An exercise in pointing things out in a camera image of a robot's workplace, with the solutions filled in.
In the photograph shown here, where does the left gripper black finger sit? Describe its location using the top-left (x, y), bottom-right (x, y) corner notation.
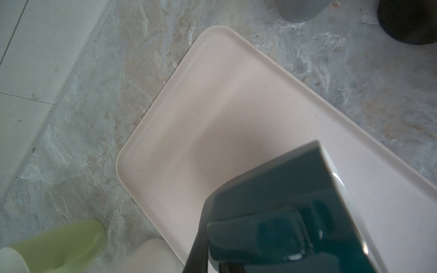
top-left (183, 220), bottom-right (209, 273)

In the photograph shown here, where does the light green mug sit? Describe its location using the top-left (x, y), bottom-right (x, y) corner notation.
top-left (1, 220), bottom-right (107, 273)

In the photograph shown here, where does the black mug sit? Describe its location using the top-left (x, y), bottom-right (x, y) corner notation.
top-left (377, 0), bottom-right (437, 46)

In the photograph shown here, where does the white mug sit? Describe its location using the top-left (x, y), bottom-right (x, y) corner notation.
top-left (112, 239), bottom-right (183, 273)

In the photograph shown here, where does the grey mug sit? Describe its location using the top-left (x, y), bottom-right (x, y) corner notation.
top-left (275, 0), bottom-right (332, 23)

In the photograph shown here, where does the beige rectangular tray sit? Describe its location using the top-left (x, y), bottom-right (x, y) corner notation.
top-left (116, 26), bottom-right (437, 273)

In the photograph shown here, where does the dark green faceted mug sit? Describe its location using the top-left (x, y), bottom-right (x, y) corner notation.
top-left (204, 141), bottom-right (387, 273)

